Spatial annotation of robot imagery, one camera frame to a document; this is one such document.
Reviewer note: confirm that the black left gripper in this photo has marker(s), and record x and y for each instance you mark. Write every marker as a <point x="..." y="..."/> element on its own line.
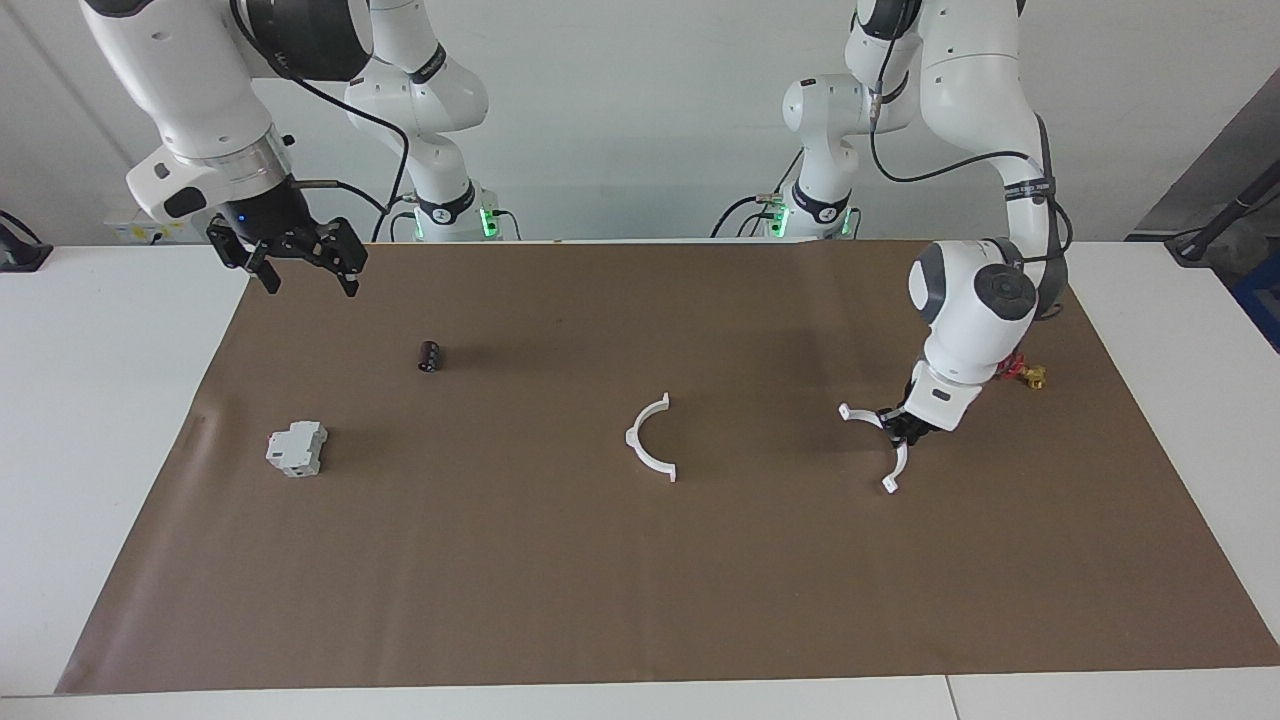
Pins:
<point x="918" y="428"/>

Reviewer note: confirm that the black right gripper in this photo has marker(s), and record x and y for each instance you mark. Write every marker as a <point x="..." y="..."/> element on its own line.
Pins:
<point x="272" y="218"/>

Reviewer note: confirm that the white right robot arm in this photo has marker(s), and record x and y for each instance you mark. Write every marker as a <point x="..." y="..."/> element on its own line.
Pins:
<point x="180" y="80"/>

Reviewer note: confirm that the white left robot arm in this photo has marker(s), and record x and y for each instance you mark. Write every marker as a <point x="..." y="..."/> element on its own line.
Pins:
<point x="975" y="100"/>

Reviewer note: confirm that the black cylindrical capacitor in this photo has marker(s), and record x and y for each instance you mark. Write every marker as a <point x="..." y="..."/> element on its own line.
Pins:
<point x="430" y="357"/>

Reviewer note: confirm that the white power strip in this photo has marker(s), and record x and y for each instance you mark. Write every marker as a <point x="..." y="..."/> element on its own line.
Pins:
<point x="140" y="233"/>

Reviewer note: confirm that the white circuit breaker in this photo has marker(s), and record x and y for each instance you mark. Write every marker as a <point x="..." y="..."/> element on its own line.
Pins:
<point x="297" y="450"/>

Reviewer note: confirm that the brown paper mat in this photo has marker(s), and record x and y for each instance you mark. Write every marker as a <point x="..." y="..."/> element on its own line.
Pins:
<point x="640" y="560"/>

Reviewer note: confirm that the black stand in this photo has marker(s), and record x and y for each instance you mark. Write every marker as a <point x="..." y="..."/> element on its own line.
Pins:
<point x="1195" y="245"/>

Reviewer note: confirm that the dark grey partition panel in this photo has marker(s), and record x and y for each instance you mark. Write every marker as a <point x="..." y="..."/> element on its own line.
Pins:
<point x="1200" y="190"/>

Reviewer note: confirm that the blue box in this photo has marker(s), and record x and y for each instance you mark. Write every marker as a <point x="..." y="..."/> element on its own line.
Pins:
<point x="1262" y="300"/>

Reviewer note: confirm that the black clamp mount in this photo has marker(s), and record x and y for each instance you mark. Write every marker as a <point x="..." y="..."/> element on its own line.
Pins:
<point x="25" y="257"/>

